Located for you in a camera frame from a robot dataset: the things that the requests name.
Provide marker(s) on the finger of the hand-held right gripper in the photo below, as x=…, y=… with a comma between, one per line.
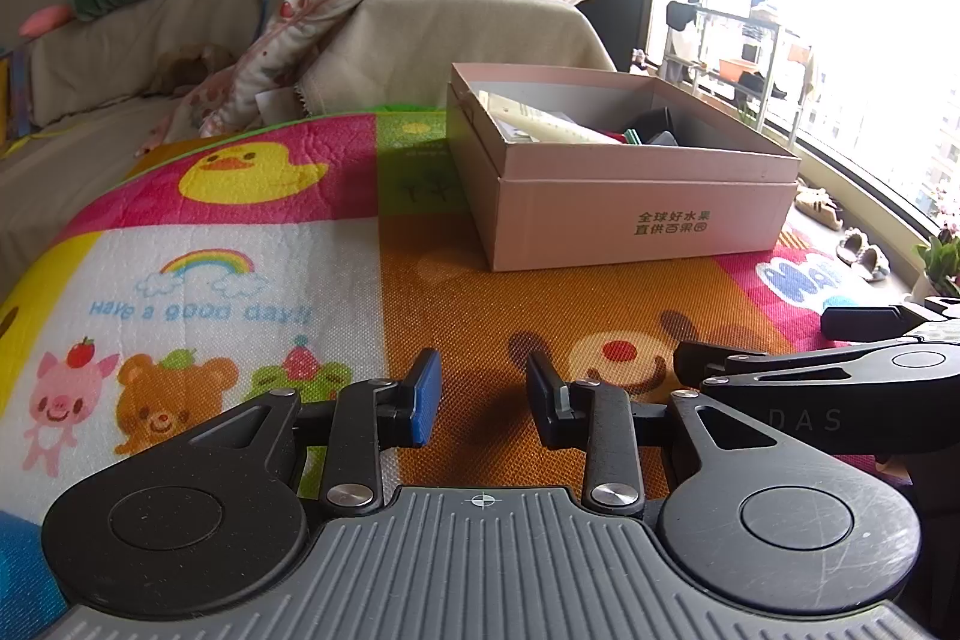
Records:
x=862, y=321
x=701, y=361

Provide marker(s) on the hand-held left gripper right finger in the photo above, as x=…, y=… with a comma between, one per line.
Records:
x=541, y=396

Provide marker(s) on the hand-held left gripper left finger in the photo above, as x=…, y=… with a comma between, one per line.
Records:
x=427, y=396

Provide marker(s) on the pink cardboard box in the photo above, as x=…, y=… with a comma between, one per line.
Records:
x=600, y=220

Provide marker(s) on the black cone-shaped lens hood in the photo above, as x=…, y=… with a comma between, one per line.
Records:
x=652, y=119

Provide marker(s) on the white lotion tube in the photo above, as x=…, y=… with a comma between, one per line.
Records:
x=555, y=130

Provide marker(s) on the grey slipper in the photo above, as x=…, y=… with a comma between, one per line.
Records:
x=876, y=265
x=851, y=246

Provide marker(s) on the potted plant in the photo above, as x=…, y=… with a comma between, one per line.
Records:
x=941, y=257

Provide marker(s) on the leopard print slipper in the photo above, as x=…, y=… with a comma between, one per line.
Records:
x=816, y=203

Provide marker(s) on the colourful cartoon play mat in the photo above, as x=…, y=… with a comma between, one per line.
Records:
x=262, y=220

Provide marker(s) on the metal shelf rack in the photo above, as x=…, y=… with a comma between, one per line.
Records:
x=742, y=85

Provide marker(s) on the red plastic basin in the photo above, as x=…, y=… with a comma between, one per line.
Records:
x=739, y=68

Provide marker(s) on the white paper tag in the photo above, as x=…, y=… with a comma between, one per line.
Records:
x=277, y=102

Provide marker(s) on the black cloth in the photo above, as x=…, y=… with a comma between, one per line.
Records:
x=681, y=14

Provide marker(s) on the beige sofa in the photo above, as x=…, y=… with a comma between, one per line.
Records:
x=450, y=33

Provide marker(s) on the pink plush toy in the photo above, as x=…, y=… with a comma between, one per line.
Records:
x=45, y=20

